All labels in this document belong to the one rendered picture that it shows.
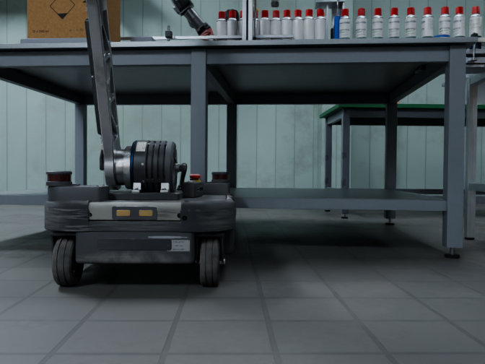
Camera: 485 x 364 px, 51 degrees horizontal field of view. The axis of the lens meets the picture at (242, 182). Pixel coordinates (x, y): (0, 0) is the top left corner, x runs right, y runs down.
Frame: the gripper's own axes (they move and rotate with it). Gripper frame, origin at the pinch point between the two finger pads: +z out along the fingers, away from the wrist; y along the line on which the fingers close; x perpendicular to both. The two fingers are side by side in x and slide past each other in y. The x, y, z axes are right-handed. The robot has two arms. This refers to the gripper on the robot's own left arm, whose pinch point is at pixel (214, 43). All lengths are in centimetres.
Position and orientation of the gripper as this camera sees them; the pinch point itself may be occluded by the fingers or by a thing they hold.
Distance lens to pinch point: 252.2
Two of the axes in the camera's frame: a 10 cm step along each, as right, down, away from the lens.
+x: -7.8, 6.3, 0.8
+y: 0.8, -0.3, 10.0
